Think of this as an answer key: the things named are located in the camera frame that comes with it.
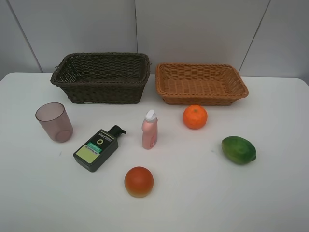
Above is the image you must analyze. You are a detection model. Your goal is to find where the pink bottle white cap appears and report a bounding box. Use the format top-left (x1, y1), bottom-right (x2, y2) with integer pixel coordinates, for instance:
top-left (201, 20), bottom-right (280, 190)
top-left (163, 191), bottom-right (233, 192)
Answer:
top-left (142, 110), bottom-right (158, 149)

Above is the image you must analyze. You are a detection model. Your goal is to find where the orange tangerine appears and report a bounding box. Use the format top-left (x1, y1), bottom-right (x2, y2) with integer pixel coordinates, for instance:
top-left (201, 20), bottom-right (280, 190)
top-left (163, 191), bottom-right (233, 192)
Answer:
top-left (183, 105), bottom-right (208, 129)

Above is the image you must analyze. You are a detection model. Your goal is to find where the black Men lotion pump bottle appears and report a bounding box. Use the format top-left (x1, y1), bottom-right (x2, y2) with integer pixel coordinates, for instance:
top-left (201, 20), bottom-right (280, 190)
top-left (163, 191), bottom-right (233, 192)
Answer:
top-left (73, 125), bottom-right (126, 172)

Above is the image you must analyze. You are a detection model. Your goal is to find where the green lime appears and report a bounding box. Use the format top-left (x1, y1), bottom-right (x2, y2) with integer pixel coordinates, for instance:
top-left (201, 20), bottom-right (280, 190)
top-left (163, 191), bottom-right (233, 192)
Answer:
top-left (221, 136), bottom-right (256, 165)

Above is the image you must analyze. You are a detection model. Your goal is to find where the translucent purple plastic cup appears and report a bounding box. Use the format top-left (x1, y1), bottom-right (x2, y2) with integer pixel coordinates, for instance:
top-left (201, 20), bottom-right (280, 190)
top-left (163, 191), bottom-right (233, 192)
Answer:
top-left (35, 102), bottom-right (73, 143)

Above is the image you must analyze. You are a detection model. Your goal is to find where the light brown wicker basket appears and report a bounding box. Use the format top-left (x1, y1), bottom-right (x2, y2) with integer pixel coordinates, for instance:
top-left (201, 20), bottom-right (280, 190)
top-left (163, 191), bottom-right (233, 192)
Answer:
top-left (155, 62), bottom-right (249, 106)

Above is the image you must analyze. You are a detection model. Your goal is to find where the red orange peach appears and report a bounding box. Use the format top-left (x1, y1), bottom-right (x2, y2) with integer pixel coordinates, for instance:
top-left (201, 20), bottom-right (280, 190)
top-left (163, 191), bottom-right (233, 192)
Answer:
top-left (124, 166), bottom-right (154, 198)

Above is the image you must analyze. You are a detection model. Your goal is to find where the dark brown wicker basket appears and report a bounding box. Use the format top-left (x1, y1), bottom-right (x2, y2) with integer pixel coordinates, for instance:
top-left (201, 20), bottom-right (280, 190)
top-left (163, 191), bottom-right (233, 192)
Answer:
top-left (50, 52), bottom-right (150, 104)

